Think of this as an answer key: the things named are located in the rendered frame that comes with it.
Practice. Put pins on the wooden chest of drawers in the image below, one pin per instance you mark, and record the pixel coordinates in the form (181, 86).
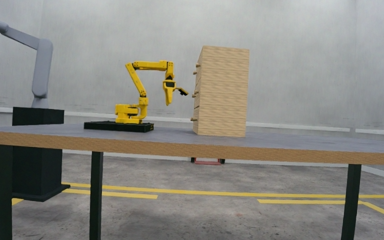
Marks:
(223, 91)

